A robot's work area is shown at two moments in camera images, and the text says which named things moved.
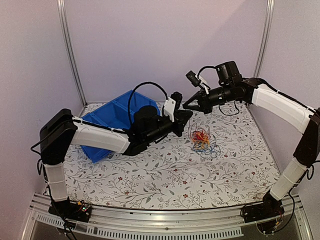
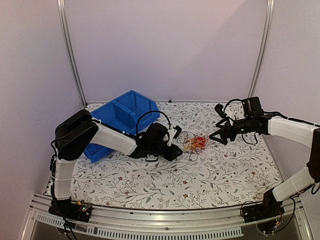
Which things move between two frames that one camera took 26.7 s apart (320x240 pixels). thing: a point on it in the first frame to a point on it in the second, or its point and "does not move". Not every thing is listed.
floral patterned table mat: (221, 159) does not move
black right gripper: (204, 103) to (222, 132)
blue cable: (214, 151) to (191, 153)
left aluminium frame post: (64, 31) does not move
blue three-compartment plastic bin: (118, 113) does not move
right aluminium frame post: (269, 12) does not move
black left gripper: (181, 117) to (171, 156)
